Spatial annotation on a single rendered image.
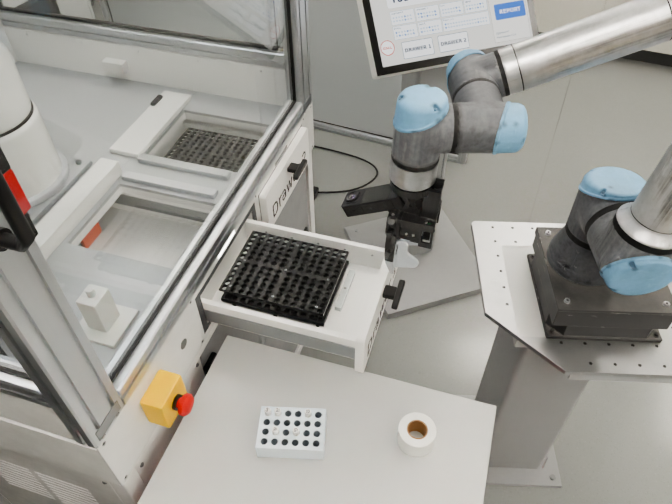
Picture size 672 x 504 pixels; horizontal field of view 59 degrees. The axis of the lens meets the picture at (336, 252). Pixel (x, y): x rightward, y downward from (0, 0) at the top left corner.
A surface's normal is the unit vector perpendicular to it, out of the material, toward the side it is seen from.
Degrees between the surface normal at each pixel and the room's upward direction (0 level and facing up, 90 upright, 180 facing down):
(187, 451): 0
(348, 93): 90
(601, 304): 0
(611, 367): 0
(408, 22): 50
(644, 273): 97
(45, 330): 90
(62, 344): 90
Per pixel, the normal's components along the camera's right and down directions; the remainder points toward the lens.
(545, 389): -0.05, 0.73
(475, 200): -0.01, -0.69
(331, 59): -0.39, 0.67
